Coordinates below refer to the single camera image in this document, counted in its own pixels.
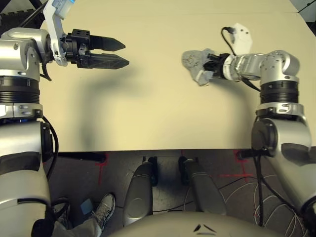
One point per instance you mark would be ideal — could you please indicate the dark sneaker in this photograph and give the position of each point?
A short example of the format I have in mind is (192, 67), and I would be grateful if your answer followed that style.
(64, 209)

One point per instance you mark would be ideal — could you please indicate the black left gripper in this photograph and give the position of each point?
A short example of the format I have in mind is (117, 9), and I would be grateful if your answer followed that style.
(74, 47)

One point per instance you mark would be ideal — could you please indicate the black metal frame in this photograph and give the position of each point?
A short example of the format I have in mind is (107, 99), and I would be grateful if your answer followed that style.
(32, 14)

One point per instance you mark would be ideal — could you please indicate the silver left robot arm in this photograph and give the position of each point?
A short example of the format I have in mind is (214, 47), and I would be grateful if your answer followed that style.
(17, 56)

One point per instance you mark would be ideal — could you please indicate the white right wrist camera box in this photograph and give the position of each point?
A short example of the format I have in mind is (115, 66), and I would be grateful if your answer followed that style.
(243, 37)

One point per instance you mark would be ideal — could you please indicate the grey right robot leg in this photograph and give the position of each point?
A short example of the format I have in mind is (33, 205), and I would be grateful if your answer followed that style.
(205, 192)

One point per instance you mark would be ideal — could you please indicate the grey trouser leg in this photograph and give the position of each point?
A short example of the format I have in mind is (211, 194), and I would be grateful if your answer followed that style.
(79, 228)

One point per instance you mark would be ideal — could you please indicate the blue-grey terry rag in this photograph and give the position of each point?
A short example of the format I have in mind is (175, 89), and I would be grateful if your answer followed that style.
(192, 61)

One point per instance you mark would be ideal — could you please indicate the grey robot leg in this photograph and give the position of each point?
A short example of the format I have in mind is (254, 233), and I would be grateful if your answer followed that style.
(205, 192)
(138, 195)

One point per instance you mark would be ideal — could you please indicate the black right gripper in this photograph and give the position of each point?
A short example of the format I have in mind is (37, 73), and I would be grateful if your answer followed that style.
(219, 67)

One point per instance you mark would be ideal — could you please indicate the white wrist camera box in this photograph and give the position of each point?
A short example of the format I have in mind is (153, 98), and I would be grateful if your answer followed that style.
(243, 37)
(53, 24)

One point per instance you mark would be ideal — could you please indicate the grey robot torso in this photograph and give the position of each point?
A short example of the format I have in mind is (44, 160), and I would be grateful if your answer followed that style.
(177, 227)

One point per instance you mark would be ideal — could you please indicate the grey left robot leg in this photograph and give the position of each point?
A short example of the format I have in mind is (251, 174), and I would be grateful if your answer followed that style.
(138, 195)

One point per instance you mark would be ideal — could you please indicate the grey white sneaker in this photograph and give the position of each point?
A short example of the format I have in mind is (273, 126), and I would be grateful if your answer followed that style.
(105, 207)

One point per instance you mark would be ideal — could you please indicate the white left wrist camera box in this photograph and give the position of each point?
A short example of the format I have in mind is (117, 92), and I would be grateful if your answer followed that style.
(53, 24)

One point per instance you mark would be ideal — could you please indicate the dark foam floor mat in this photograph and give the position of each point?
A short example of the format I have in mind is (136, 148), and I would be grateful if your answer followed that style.
(10, 17)

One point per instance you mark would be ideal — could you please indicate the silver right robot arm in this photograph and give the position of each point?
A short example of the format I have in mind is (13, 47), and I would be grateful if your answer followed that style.
(279, 64)

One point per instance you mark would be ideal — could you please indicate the small blue square object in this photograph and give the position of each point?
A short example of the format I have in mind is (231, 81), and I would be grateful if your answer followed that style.
(86, 207)

